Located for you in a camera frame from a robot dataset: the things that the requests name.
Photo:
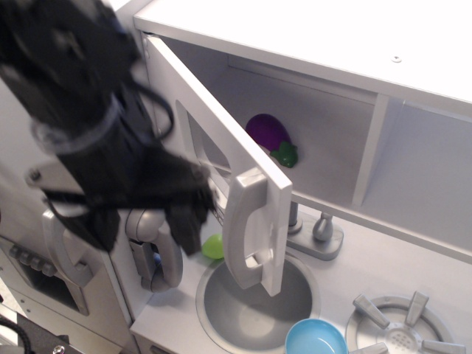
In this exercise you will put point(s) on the white toy kitchen cabinet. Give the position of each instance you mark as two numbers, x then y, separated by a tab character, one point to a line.
376	95

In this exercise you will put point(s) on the grey toy stove burner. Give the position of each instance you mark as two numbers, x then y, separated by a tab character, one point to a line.
397	324

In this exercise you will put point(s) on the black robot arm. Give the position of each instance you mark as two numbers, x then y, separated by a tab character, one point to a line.
69	64

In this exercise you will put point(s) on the blue plastic bowl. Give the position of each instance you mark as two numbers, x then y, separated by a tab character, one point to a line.
315	336

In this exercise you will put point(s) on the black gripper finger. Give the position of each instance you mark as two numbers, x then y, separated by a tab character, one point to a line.
185	221
98	228

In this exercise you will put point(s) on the white microwave door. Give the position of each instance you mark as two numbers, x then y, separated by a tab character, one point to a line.
256	199

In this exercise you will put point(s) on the grey toy fridge door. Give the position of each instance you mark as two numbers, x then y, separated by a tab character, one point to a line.
22	207

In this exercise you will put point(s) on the green toy pear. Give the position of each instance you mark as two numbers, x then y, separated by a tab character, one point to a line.
213	247

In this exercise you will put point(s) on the grey toy sink basin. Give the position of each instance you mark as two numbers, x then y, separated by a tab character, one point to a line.
249	320

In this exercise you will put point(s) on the grey toy faucet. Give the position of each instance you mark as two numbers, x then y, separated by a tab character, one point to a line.
320	238

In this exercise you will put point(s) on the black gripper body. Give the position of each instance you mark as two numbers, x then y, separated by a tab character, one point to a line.
114	161

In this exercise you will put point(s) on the purple toy eggplant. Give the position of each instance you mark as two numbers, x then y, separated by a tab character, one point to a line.
268	132

